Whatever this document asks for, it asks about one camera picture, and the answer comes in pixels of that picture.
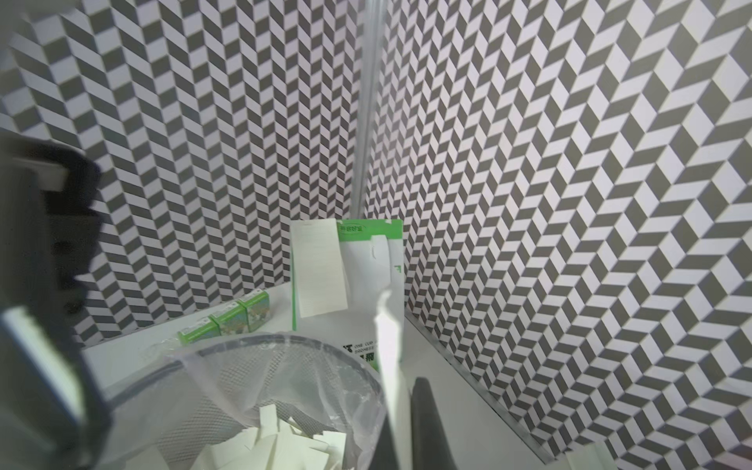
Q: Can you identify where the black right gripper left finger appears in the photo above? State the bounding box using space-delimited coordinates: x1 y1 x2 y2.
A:
368 418 400 470

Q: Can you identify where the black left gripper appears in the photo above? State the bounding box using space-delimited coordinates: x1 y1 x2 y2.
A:
1 131 112 469

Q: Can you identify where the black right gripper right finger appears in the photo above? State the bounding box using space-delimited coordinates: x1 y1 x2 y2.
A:
410 377 457 470

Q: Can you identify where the white receipt piece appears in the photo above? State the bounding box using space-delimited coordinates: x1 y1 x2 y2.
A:
375 289 413 469

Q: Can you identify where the pile of receipt scraps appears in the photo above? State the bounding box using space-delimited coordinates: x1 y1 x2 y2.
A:
125 403 349 470

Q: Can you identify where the clear plastic bin liner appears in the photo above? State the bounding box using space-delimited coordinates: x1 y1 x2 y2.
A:
93 333 389 470

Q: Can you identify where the mesh waste bin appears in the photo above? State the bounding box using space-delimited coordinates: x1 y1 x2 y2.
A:
93 333 389 470

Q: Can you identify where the green drink carton pack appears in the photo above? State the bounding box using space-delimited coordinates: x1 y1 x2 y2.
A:
176 290 271 346

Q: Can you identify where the green white bag back left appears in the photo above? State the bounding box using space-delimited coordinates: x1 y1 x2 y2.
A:
290 219 405 369

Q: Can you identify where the aluminium corner post left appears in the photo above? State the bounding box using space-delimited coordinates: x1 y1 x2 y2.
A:
349 0 388 219

